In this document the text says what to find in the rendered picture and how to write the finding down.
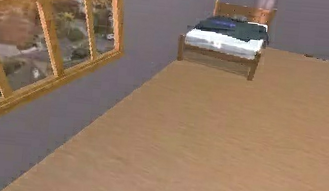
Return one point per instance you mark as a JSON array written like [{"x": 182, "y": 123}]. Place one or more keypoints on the wooden bed white mattress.
[{"x": 222, "y": 45}]

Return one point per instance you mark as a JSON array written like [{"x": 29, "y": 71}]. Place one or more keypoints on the dark blue blanket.
[{"x": 242, "y": 30}]

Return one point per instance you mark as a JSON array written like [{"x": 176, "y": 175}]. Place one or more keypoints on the wooden framed window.
[{"x": 50, "y": 25}]

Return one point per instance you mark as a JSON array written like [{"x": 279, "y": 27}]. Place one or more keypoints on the grey pillow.
[{"x": 239, "y": 17}]

